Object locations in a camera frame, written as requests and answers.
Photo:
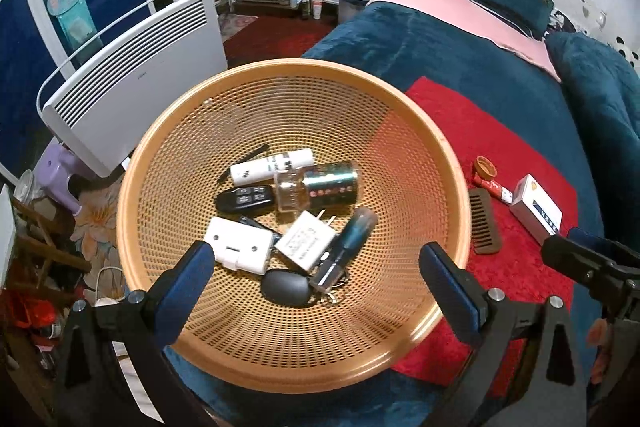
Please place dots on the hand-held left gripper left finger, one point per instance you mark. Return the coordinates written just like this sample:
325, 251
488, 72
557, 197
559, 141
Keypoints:
182, 293

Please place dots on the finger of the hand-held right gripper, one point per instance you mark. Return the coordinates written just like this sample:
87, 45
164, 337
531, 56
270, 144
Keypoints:
570, 254
587, 237

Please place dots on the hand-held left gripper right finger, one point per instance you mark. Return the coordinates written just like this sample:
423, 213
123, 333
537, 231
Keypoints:
452, 302

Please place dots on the white rectangular adapter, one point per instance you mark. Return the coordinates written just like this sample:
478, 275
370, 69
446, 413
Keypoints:
237, 247

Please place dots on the orange perforated plastic basket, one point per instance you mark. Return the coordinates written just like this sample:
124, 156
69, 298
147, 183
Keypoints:
250, 332

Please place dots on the black oval key fob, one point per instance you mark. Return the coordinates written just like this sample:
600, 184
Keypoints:
285, 288

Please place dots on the black car key fob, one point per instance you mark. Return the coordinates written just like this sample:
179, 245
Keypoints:
245, 198

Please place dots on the dark blue cylinder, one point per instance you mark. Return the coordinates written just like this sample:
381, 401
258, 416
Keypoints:
350, 237

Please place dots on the white charger plug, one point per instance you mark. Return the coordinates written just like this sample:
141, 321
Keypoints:
305, 241

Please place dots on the slim black stick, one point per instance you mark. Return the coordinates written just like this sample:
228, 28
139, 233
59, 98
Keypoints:
256, 152

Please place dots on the glass bottle with metallic label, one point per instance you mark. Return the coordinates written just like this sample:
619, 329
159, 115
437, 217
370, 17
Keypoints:
325, 187

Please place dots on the person's right hand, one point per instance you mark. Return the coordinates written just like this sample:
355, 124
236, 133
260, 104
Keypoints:
597, 332

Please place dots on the white cardboard box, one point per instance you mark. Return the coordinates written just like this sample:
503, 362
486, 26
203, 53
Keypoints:
535, 207

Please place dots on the white paper bag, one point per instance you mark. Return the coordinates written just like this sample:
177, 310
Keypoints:
107, 284

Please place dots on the brown wooden comb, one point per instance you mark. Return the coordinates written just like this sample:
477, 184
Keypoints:
485, 222

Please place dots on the small red tube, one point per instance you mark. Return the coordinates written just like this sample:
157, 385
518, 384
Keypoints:
497, 190

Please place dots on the floral floor mat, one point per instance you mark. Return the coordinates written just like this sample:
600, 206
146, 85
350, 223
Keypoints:
95, 217

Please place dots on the orange bottle cap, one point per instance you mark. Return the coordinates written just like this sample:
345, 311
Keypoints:
485, 168

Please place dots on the dark blue plush cushion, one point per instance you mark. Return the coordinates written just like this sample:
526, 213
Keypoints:
600, 92

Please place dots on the wooden chair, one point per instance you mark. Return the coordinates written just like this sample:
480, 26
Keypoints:
45, 242

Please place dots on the white cylindrical tube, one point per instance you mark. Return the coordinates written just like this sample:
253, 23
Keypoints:
265, 167

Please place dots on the red cloth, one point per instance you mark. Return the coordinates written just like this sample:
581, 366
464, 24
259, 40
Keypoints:
30, 312

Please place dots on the purple plastic stool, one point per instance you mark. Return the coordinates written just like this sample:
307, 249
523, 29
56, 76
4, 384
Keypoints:
60, 172

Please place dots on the red mat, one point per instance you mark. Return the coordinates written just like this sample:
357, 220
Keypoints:
450, 117

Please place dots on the panda plush toy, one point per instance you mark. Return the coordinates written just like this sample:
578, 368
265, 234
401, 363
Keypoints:
627, 49

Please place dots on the white panel heater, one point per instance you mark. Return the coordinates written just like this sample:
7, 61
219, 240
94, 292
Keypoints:
140, 77

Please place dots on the pink blanket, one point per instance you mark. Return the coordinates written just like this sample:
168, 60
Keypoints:
460, 17

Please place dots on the red floor rug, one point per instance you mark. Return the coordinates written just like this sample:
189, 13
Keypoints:
272, 42

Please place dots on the teal tumbler with straw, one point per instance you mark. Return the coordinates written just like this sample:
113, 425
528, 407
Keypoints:
72, 12

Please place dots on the blue trash bin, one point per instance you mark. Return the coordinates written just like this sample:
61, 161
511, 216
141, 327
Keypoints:
352, 4

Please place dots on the white bottle with red label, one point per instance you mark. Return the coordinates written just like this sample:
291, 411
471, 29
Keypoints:
317, 6

